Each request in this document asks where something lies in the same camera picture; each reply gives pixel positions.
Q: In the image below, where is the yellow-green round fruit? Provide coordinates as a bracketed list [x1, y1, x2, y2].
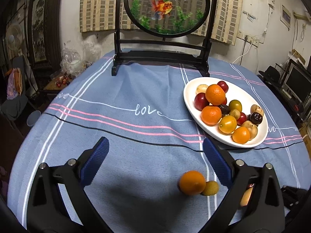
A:
[229, 99, 242, 112]

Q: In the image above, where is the tan pear-like fruit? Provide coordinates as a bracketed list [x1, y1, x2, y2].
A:
[240, 187, 253, 207]

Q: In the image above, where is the small yellow longan fruit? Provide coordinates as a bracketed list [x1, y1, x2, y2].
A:
[201, 180, 219, 196]

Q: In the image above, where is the small orange tangerine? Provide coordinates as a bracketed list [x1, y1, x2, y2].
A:
[179, 170, 206, 196]

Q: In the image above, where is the brown-orange round fruit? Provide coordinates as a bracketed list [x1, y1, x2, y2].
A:
[232, 127, 250, 144]

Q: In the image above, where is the white oval plate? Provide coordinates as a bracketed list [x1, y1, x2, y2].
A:
[183, 77, 268, 148]

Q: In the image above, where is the black monitor on shelf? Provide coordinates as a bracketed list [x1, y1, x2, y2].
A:
[283, 58, 310, 104]

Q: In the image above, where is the white desk fan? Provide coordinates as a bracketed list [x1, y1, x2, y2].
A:
[5, 24, 23, 52]

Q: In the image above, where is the dark framed picture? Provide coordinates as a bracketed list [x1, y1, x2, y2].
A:
[27, 0, 61, 70]

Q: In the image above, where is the striped beige curtain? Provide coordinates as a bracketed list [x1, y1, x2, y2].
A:
[79, 0, 242, 45]

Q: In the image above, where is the round goldfish screen ornament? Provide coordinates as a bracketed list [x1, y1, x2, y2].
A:
[111, 0, 218, 76]

